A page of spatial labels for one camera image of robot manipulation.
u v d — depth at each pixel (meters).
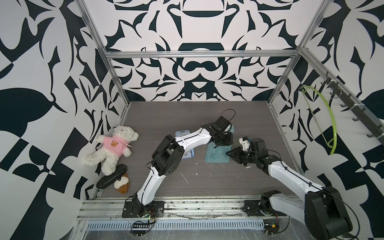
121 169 0.85
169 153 0.58
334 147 0.66
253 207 0.75
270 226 0.71
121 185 0.79
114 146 0.87
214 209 0.76
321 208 0.41
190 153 0.92
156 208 0.74
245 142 0.81
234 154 0.80
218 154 0.89
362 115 0.55
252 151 0.72
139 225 0.73
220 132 0.73
